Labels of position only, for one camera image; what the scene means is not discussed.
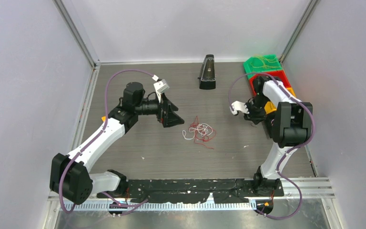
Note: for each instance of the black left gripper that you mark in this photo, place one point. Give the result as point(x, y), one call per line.
point(169, 118)

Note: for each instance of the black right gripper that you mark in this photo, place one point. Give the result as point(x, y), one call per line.
point(254, 117)

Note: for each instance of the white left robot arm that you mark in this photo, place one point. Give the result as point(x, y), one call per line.
point(70, 173)

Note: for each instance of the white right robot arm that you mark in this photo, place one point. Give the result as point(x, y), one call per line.
point(291, 127)

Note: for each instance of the yellow plastic bin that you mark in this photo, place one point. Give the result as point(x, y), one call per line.
point(270, 108)

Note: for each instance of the black plastic bin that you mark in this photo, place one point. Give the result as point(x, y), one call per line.
point(268, 124)

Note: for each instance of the red plastic bin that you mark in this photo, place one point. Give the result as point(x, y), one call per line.
point(277, 74)

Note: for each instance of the green plastic bin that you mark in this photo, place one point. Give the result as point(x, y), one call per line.
point(262, 63)

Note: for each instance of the black metronome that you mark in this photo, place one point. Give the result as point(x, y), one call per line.
point(207, 80)

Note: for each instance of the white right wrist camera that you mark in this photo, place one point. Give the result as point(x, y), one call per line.
point(239, 107)

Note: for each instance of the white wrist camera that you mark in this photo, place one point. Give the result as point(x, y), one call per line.
point(160, 86)
point(239, 107)

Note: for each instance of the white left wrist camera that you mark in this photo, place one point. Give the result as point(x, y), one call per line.
point(160, 86)

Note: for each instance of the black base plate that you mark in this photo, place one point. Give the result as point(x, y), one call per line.
point(191, 191)

